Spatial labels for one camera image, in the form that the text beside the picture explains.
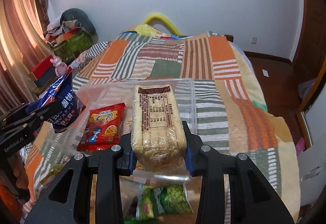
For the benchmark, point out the blue white biscuit bag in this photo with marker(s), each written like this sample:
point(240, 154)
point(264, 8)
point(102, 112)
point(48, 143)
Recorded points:
point(64, 105)

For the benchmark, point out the red gift box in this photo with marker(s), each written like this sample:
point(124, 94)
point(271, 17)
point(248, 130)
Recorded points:
point(43, 72)

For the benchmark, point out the checkered patchwork quilt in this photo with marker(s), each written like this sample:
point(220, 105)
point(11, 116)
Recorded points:
point(87, 57)

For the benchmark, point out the brown wooden door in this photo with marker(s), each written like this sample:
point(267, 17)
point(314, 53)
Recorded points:
point(310, 53)

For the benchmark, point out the red snack packet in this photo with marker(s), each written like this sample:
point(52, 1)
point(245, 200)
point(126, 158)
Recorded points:
point(102, 128)

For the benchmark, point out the patchwork striped bed blanket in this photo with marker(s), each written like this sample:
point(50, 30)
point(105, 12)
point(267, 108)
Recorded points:
point(226, 119)

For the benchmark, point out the green pea snack bag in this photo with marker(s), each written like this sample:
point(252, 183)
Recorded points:
point(150, 203)

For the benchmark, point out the yellow plush headrest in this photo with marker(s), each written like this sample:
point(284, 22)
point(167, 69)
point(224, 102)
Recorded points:
point(146, 29)

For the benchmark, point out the clear plastic storage bin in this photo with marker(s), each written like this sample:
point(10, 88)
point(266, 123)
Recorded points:
point(101, 95)

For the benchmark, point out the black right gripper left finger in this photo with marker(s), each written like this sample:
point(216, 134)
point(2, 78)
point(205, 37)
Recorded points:
point(67, 199)

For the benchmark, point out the green cardboard box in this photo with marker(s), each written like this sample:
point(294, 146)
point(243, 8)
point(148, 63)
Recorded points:
point(71, 48)

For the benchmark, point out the left human hand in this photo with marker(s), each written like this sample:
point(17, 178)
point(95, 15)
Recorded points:
point(19, 171)

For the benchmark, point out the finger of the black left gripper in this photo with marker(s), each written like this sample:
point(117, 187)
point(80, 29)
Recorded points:
point(42, 113)
point(18, 114)

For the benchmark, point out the pink toy figure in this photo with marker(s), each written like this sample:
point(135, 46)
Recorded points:
point(60, 66)

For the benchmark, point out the orange striped curtain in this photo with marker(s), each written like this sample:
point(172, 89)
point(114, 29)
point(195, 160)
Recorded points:
point(22, 48)

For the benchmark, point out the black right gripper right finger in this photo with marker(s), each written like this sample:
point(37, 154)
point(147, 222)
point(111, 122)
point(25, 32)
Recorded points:
point(252, 197)

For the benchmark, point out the yellow wafer biscuit pack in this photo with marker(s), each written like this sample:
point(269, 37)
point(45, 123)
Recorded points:
point(157, 137)

